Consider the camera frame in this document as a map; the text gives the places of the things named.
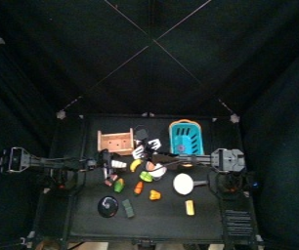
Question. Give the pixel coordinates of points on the wooden toy crate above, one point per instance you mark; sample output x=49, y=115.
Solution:
x=115, y=143

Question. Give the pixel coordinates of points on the yellow toy block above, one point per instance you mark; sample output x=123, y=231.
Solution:
x=189, y=207

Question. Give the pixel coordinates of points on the orange toy carrot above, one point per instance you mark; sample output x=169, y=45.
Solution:
x=138, y=187

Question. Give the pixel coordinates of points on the pink toy piece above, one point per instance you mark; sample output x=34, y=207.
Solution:
x=107, y=182

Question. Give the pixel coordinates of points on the black round plate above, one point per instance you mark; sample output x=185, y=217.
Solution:
x=107, y=206

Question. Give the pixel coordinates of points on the orange toy bell pepper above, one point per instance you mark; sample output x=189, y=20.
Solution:
x=154, y=195

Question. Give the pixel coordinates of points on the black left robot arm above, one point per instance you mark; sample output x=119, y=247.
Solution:
x=46, y=161

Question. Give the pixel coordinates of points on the metal frame middle clamp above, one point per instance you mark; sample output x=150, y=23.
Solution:
x=147, y=114

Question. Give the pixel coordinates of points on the metal frame foot clamp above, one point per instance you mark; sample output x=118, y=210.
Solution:
x=26, y=241

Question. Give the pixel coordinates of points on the green yellow toy corn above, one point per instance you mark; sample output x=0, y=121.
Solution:
x=118, y=185

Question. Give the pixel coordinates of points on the teal plastic basket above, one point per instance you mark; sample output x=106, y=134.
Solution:
x=185, y=136

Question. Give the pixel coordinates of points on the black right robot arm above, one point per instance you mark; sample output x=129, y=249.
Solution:
x=226, y=159

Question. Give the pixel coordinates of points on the yellow toy banana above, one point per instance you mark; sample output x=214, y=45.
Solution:
x=134, y=164

